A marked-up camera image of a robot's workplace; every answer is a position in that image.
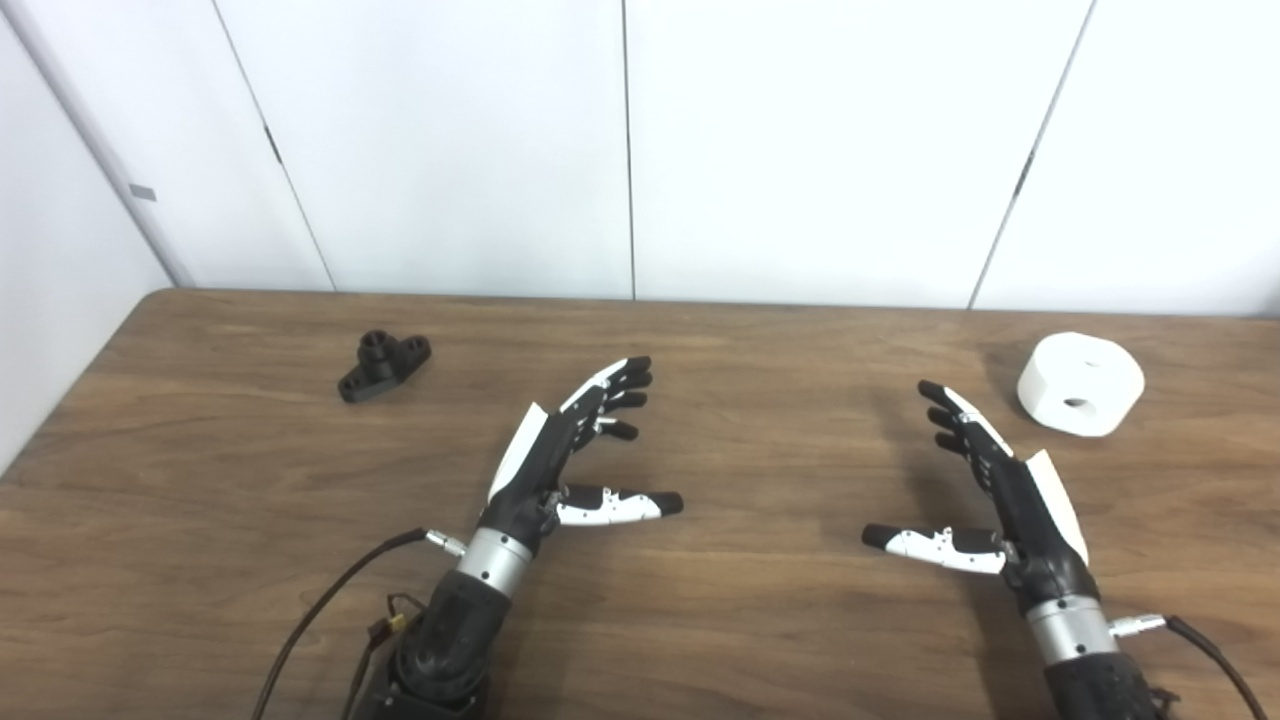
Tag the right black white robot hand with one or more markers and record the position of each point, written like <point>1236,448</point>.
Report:
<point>1030,510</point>

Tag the black flanged holder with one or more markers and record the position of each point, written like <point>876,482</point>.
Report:
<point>385,365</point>

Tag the round white piece with holes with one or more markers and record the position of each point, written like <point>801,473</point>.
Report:
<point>1060,375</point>

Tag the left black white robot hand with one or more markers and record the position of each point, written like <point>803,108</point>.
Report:
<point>540,470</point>

